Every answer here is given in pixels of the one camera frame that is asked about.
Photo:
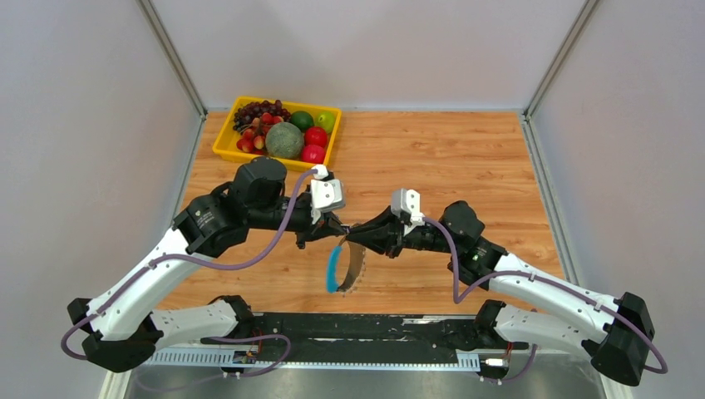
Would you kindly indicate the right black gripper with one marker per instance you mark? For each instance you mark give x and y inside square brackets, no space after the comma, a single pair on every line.
[384,233]

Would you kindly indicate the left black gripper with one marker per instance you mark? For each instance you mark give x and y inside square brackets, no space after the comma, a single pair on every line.
[328,225]

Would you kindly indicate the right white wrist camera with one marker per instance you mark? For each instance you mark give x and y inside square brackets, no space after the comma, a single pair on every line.
[406,206]

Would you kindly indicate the green netted melon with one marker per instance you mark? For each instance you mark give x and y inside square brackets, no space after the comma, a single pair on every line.
[284,140]

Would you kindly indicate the red apple upper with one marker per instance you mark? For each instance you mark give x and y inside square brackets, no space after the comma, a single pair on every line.
[316,136]

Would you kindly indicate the dark green lime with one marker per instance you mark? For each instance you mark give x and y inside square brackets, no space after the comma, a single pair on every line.
[302,120]

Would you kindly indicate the pink red apple lower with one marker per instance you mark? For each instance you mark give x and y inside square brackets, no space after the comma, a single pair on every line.
[313,154]

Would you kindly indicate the left corner aluminium post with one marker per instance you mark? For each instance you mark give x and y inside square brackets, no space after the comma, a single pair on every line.
[159,30]

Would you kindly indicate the small red peaches cluster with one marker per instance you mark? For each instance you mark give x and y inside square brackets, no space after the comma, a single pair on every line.
[253,132]

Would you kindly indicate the corner aluminium post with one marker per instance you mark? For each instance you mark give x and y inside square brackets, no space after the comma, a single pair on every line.
[159,30]
[567,45]

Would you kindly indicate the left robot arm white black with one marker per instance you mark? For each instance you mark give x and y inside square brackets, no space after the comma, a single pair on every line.
[123,326]

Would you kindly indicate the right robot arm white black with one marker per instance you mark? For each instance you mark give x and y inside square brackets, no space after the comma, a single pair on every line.
[614,334]

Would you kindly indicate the dark purple grape bunch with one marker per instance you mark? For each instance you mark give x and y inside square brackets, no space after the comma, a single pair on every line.
[256,113]

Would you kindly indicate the right corner aluminium post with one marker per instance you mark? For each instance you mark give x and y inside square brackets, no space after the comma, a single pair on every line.
[567,45]

